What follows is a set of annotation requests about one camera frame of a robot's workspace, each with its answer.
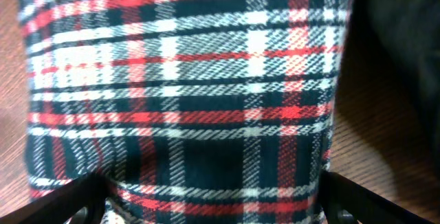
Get plaid shirt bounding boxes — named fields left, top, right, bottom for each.
left=19, top=0, right=353, bottom=223

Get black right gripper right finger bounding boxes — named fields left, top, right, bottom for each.
left=318, top=170, right=433, bottom=224

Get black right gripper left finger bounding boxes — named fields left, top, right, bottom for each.
left=1, top=174, right=110, bottom=224

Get black folded garment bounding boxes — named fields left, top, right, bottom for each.
left=355, top=0, right=439, bottom=167

